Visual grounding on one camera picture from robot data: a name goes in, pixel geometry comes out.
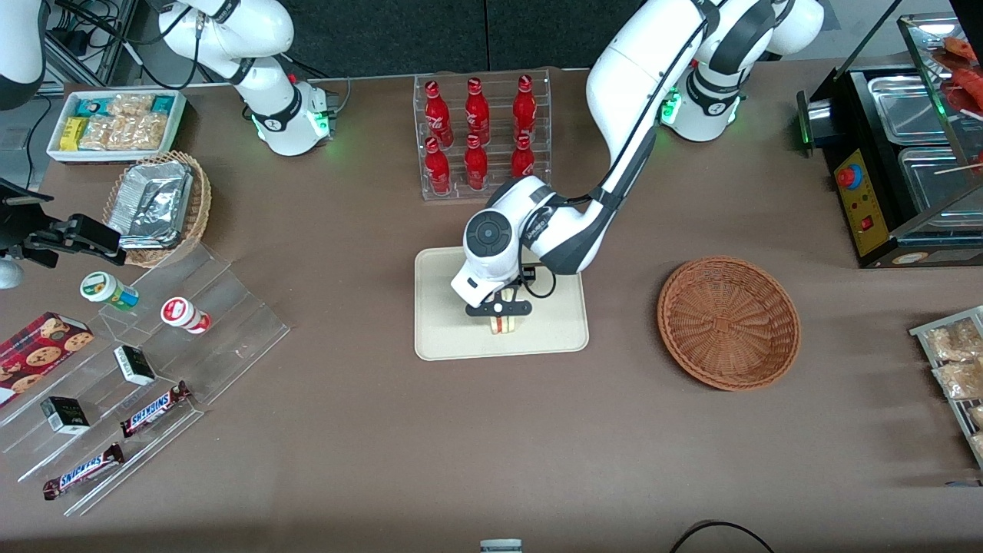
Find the triangular sandwich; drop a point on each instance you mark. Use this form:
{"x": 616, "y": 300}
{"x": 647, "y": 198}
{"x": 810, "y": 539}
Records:
{"x": 505, "y": 329}

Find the red tartan cookie box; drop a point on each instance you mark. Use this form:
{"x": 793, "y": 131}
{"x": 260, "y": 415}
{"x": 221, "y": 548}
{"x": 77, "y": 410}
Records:
{"x": 38, "y": 353}

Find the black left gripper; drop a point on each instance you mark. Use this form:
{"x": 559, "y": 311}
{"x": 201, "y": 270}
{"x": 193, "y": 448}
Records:
{"x": 529, "y": 273}

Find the steel warmer pan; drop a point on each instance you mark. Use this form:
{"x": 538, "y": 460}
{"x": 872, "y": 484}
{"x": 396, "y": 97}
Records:
{"x": 906, "y": 107}
{"x": 937, "y": 180}

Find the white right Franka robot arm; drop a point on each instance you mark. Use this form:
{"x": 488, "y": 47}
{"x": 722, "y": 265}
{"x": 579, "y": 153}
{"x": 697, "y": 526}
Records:
{"x": 261, "y": 31}

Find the white rectangular snack bin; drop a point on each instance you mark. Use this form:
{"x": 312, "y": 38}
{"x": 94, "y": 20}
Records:
{"x": 115, "y": 157}

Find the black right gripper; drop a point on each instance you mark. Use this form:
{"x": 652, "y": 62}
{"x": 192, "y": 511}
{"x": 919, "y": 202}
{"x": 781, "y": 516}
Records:
{"x": 25, "y": 220}

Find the clear acrylic bottle rack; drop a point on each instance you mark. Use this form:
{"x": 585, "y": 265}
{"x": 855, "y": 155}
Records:
{"x": 499, "y": 115}

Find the round brown wicker basket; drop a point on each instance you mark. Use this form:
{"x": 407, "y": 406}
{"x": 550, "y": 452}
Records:
{"x": 714, "y": 365}

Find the teal snack pack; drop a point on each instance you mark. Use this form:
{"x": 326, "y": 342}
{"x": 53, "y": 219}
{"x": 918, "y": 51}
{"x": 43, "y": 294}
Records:
{"x": 163, "y": 104}
{"x": 91, "y": 107}

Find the light wicker basket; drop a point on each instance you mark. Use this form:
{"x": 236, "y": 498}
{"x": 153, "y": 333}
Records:
{"x": 201, "y": 200}

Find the yellow snack pack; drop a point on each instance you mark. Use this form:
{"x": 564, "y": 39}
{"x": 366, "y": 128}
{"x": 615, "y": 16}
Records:
{"x": 73, "y": 133}

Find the brown Snickers bar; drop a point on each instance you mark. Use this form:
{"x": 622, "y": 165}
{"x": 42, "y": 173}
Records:
{"x": 153, "y": 411}
{"x": 83, "y": 471}

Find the aluminium equipment frame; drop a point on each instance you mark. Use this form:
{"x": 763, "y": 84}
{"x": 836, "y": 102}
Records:
{"x": 115, "y": 46}

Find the black food warmer cabinet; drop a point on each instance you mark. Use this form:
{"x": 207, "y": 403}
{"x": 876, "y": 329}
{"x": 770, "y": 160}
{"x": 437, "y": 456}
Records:
{"x": 864, "y": 223}

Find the red lid yogurt cup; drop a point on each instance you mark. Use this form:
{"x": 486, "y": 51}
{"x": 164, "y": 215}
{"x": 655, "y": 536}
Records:
{"x": 178, "y": 311}

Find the clear snack bag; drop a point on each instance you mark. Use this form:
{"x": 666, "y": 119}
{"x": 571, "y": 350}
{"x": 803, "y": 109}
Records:
{"x": 979, "y": 445}
{"x": 964, "y": 380}
{"x": 956, "y": 342}
{"x": 977, "y": 416}

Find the cream plastic serving tray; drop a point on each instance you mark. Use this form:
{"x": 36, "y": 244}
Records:
{"x": 445, "y": 338}

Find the grey metal rack tray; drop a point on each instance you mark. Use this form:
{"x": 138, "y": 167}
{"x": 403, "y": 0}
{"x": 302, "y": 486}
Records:
{"x": 952, "y": 411}

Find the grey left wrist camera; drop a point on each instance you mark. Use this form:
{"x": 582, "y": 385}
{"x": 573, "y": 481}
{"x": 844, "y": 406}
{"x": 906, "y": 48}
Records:
{"x": 484, "y": 309}

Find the green lid yogurt cup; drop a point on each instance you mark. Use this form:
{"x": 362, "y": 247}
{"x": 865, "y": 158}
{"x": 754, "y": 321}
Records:
{"x": 98, "y": 288}

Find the red cola bottle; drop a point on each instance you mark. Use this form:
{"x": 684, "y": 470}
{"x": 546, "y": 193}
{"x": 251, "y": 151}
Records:
{"x": 475, "y": 165}
{"x": 524, "y": 106}
{"x": 477, "y": 110}
{"x": 437, "y": 114}
{"x": 437, "y": 169}
{"x": 522, "y": 157}

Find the small black box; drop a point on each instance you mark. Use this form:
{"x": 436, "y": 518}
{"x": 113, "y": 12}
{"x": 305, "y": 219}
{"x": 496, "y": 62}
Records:
{"x": 65, "y": 415}
{"x": 134, "y": 365}

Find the small grey white device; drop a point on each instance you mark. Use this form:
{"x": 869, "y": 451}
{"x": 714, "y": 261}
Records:
{"x": 501, "y": 547}

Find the red warmer knob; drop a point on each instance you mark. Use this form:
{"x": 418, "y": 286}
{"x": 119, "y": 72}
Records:
{"x": 848, "y": 177}

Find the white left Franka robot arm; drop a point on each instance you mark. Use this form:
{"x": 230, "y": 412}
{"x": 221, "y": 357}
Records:
{"x": 637, "y": 61}

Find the clear cracker bag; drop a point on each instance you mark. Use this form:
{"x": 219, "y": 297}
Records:
{"x": 104, "y": 133}
{"x": 146, "y": 132}
{"x": 129, "y": 105}

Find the silver foil pouch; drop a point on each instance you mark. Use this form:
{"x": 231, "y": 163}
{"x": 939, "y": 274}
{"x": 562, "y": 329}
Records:
{"x": 146, "y": 243}
{"x": 153, "y": 196}

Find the clear acrylic stepped display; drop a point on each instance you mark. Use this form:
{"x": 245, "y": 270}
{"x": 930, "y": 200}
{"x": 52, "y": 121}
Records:
{"x": 246, "y": 330}

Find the brown table cover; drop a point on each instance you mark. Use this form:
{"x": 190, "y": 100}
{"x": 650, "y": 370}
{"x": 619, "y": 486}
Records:
{"x": 345, "y": 461}

